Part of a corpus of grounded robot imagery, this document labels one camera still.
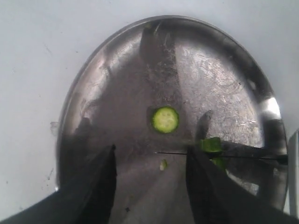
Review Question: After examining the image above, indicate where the round cucumber slice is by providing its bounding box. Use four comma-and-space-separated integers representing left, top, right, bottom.
151, 106, 179, 133

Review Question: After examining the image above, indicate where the black serrated knife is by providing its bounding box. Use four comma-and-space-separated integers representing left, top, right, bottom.
154, 141, 289, 164

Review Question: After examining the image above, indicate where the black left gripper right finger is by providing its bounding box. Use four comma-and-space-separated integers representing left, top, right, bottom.
186, 146, 299, 224

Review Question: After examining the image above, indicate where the round stainless steel plate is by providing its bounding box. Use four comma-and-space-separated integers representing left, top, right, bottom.
57, 16, 287, 224

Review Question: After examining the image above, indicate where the small cucumber scrap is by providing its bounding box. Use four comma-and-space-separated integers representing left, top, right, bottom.
159, 159, 168, 171

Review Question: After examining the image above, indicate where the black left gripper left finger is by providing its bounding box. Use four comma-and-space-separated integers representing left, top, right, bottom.
1, 145, 117, 224

